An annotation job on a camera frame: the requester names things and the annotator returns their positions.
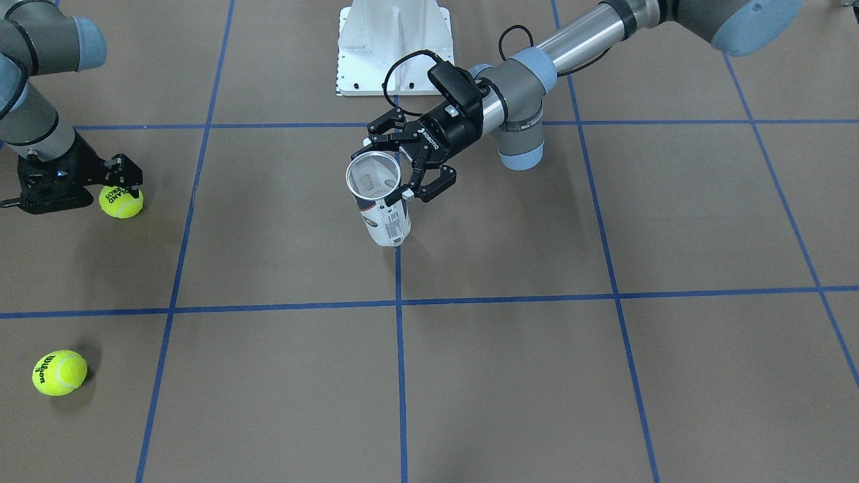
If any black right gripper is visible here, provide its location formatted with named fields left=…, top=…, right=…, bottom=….
left=16, top=133, right=144, bottom=215

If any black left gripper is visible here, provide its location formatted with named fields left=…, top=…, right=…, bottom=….
left=365, top=101, right=484, bottom=203

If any yellow Roland Garros tennis ball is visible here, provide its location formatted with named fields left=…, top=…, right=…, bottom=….
left=98, top=186, right=144, bottom=219

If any white blue tennis ball can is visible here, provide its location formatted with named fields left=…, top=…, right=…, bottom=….
left=346, top=151, right=411, bottom=247

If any yellow Wilson tennis ball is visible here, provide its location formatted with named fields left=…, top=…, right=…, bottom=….
left=32, top=350, right=89, bottom=396

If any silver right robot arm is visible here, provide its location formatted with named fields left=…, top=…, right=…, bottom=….
left=1, top=1, right=143, bottom=215

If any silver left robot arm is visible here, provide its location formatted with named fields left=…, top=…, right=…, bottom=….
left=346, top=1, right=803, bottom=205

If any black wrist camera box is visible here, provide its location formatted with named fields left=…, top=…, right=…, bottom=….
left=427, top=61, right=484, bottom=122

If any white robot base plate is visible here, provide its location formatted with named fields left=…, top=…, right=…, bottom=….
left=336, top=1, right=454, bottom=96

